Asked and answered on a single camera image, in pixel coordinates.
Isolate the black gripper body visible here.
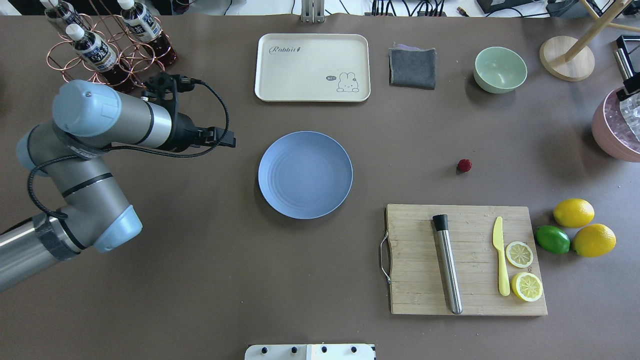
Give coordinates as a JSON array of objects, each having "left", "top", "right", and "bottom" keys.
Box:
[{"left": 169, "top": 112, "right": 204, "bottom": 153}]

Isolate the blue plate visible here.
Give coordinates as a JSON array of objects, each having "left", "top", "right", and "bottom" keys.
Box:
[{"left": 257, "top": 131, "right": 354, "bottom": 220}]

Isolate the red strawberry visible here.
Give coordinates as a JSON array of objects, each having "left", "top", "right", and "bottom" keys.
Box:
[{"left": 456, "top": 158, "right": 473, "bottom": 173}]

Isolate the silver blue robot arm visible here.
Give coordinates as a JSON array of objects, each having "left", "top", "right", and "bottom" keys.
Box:
[{"left": 0, "top": 72, "right": 236, "bottom": 291}]

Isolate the cream rabbit tray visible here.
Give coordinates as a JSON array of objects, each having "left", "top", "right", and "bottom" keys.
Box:
[{"left": 254, "top": 33, "right": 371, "bottom": 103}]

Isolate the dark drink bottle two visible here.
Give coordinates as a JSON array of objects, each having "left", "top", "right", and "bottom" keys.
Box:
[{"left": 65, "top": 23, "right": 137, "bottom": 93}]

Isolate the dark drink bottle one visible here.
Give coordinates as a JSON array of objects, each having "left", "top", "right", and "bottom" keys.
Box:
[{"left": 118, "top": 0, "right": 178, "bottom": 68}]

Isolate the dark drink bottle three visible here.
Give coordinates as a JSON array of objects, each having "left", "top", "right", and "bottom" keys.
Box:
[{"left": 40, "top": 0, "right": 91, "bottom": 38}]

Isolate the grey folded cloth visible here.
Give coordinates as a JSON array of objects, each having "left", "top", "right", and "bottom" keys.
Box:
[{"left": 388, "top": 44, "right": 438, "bottom": 91}]

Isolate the green bowl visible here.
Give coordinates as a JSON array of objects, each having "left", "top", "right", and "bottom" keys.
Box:
[{"left": 473, "top": 47, "right": 528, "bottom": 94}]

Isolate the yellow plastic knife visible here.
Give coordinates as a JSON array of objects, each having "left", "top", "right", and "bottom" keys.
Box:
[{"left": 492, "top": 216, "right": 511, "bottom": 297}]

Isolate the lemon half slice upper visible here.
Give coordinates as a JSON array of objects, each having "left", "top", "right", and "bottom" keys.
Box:
[{"left": 505, "top": 241, "right": 534, "bottom": 269}]

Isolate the lemon half slice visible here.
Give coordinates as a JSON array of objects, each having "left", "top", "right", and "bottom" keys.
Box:
[
  {"left": 510, "top": 272, "right": 544, "bottom": 302},
  {"left": 505, "top": 241, "right": 534, "bottom": 269}
]

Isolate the lemon half slice lower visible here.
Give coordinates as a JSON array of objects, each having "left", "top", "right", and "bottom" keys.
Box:
[{"left": 510, "top": 272, "right": 544, "bottom": 302}]

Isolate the green lime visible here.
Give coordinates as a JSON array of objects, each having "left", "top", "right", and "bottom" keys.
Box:
[{"left": 535, "top": 225, "right": 571, "bottom": 255}]

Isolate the wooden stand with round base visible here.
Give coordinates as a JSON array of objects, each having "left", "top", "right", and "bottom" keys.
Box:
[{"left": 539, "top": 0, "right": 640, "bottom": 82}]

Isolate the yellow lemon back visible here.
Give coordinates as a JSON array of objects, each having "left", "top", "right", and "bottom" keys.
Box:
[{"left": 552, "top": 198, "right": 595, "bottom": 229}]

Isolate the yellow lemon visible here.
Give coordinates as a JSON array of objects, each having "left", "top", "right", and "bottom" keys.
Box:
[
  {"left": 573, "top": 223, "right": 617, "bottom": 258},
  {"left": 552, "top": 198, "right": 595, "bottom": 229}
]

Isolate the yellow lemon front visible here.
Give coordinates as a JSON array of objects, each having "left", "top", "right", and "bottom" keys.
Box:
[{"left": 573, "top": 223, "right": 617, "bottom": 258}]

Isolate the pink bowl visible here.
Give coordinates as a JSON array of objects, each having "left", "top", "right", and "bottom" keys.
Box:
[{"left": 591, "top": 88, "right": 640, "bottom": 163}]

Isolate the copper wire bottle rack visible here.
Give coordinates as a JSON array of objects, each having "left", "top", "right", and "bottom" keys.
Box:
[{"left": 46, "top": 13, "right": 166, "bottom": 89}]

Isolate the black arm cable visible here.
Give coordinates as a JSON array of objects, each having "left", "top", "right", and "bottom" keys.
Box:
[{"left": 27, "top": 79, "right": 231, "bottom": 220}]

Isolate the aluminium frame post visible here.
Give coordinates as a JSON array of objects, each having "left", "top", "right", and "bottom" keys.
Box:
[{"left": 300, "top": 0, "right": 325, "bottom": 24}]

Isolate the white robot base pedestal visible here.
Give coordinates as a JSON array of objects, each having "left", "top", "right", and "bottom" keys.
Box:
[{"left": 244, "top": 342, "right": 377, "bottom": 360}]

